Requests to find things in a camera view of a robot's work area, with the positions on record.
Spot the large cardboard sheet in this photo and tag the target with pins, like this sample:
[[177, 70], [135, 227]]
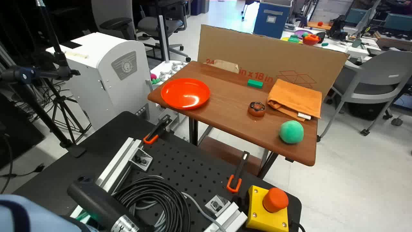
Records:
[[265, 52]]

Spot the black cylinder with metal end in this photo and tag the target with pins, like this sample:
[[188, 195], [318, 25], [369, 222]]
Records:
[[91, 201]]

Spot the black tripod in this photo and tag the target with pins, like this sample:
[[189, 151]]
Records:
[[52, 97]]

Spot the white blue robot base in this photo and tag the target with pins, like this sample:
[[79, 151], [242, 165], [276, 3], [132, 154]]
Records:
[[25, 217]]

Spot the blue bin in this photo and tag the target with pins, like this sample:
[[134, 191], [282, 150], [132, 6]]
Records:
[[270, 20]]

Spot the small white tag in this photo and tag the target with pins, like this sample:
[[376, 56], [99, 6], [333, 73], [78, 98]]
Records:
[[303, 116]]

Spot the white cabinet machine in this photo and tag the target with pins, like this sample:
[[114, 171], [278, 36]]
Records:
[[103, 73]]

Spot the long aluminium rail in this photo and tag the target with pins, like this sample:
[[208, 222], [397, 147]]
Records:
[[122, 162]]

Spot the brown wooden table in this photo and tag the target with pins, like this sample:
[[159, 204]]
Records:
[[239, 124]]

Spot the brown tape roll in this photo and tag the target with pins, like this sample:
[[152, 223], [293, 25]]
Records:
[[251, 111]]

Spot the grey plastic chair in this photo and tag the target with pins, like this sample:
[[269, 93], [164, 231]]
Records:
[[373, 78]]

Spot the small green block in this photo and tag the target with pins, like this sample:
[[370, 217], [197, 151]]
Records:
[[255, 84]]

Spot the black perforated breadboard table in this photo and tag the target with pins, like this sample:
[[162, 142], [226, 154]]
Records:
[[180, 163]]

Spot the green plush ball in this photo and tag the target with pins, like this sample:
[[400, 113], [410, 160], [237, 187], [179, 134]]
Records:
[[291, 132]]

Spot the red orange toy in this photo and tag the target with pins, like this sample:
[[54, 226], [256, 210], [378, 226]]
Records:
[[310, 39]]

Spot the white desk with clutter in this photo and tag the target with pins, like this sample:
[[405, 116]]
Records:
[[342, 44]]

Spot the black camera boom bar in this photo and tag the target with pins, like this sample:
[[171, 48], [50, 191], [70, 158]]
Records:
[[29, 74]]

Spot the short aluminium rail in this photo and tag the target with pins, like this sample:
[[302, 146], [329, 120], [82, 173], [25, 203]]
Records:
[[226, 217]]

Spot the orange round plate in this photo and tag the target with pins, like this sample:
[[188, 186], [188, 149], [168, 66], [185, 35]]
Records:
[[184, 92]]

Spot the orange folded cloth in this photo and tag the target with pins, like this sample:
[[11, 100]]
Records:
[[296, 97]]

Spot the yellow emergency stop button box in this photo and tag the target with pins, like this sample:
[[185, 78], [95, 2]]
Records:
[[261, 217]]

